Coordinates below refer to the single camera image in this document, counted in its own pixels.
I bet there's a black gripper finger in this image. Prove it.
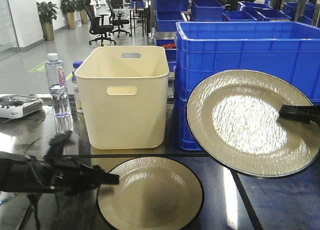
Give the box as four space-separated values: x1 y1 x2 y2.
279 104 320 126

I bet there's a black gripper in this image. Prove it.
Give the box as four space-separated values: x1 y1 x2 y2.
44 130 120 196

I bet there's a cream plate black rim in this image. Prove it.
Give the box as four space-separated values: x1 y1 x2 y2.
96 156 205 230
186 70 320 178

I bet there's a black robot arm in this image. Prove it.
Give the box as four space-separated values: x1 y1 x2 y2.
0 130 120 196

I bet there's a large blue plastic crate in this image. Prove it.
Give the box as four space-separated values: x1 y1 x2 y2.
173 21 320 151

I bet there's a cream plastic bin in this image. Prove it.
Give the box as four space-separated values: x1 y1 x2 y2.
75 45 169 150

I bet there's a white remote controller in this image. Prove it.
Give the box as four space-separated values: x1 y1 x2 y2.
0 94 44 119

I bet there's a clear water bottle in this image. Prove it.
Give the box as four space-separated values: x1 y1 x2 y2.
44 52 72 119

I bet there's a black office chair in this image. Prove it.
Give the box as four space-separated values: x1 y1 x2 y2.
82 0 117 47
106 0 132 38

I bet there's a potted plant gold pot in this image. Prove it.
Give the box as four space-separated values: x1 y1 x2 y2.
36 1 58 41

